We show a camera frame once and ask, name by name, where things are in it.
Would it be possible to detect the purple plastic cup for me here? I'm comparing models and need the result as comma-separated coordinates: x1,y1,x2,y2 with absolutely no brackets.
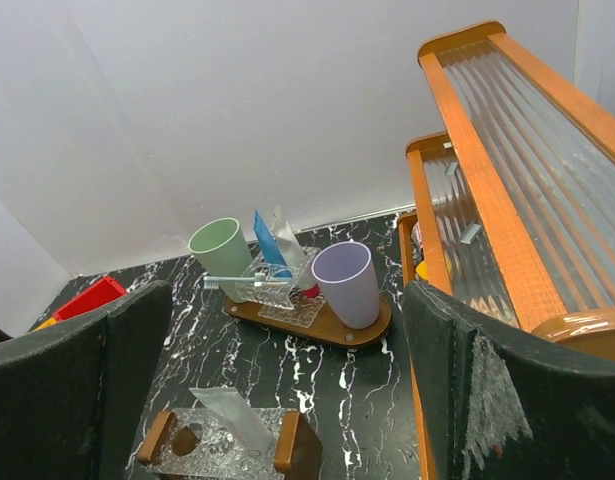
311,242,380,330

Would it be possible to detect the silver toothpaste tube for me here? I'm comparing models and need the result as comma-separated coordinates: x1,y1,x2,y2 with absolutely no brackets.
271,205,320,298

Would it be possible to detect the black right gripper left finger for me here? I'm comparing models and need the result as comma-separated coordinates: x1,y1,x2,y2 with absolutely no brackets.
0,281,173,479

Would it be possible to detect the yellow grey sponge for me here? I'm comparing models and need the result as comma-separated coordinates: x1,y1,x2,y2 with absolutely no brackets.
415,260,429,282

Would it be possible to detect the light blue toothbrush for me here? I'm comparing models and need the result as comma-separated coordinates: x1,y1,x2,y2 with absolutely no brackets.
202,275,292,290

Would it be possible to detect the clear acrylic toothbrush holder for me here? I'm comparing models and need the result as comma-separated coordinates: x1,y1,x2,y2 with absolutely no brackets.
237,247,325,328

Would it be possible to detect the wood acrylic toothbrush stand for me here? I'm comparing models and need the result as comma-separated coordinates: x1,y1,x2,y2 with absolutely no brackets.
136,408,323,479

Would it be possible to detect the orange plastic organizer bin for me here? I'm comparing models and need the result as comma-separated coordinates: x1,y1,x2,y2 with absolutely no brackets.
33,317,58,331

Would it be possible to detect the orange wooden tiered shelf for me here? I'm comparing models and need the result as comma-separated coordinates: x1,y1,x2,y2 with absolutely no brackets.
398,21,615,479

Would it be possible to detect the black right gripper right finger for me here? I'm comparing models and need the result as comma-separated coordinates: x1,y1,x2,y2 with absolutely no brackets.
402,282,615,479

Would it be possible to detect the brown oval wooden tray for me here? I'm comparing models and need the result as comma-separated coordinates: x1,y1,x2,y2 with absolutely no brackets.
224,293,392,349

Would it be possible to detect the green plastic cup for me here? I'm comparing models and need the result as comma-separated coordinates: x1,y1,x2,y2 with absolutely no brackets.
188,217,253,303

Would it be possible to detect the red white small box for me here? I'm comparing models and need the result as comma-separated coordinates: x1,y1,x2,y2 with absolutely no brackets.
411,223,423,250

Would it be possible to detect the red plastic bin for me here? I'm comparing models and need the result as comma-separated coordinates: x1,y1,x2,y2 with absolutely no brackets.
52,276,127,322

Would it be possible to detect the blue toothpaste tube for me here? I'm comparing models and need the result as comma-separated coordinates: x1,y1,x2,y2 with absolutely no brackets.
253,211,292,278

